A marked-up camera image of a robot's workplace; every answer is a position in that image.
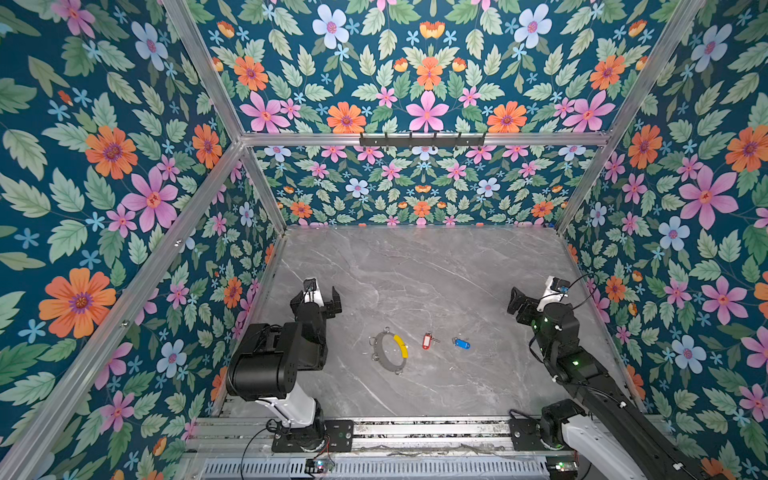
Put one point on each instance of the blue capped key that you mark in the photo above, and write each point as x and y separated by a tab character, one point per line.
460	343

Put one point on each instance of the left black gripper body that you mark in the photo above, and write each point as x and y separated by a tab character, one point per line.
328	311

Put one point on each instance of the silver keyring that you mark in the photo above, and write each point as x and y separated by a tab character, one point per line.
386	353

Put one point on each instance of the yellow capped key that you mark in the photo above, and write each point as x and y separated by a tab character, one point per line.
402	346

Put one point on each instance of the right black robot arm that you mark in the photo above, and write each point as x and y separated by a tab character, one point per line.
598	421

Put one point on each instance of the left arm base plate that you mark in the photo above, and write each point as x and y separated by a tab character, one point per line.
334	435

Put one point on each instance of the small circuit board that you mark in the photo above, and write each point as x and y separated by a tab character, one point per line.
314	467
562	469

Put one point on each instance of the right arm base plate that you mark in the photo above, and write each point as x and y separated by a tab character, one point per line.
535	435

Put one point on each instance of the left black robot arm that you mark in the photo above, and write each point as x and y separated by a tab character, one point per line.
265	366

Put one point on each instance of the right small circuit board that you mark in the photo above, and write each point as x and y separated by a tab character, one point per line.
562	469

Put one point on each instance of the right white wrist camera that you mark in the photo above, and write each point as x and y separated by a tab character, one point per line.
556	291

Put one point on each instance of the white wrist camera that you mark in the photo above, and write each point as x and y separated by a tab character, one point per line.
309	286
556	291

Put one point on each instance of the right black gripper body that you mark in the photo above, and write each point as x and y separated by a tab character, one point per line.
529	315

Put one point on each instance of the black hook rail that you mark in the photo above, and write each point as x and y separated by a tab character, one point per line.
408	140

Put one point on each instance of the left small circuit board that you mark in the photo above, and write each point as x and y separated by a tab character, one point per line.
314	467

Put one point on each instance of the aluminium front rail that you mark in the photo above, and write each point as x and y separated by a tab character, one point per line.
231	437

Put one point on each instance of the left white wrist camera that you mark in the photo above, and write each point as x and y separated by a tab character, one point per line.
309	286

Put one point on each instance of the red capped key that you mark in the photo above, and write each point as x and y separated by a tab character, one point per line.
428	341

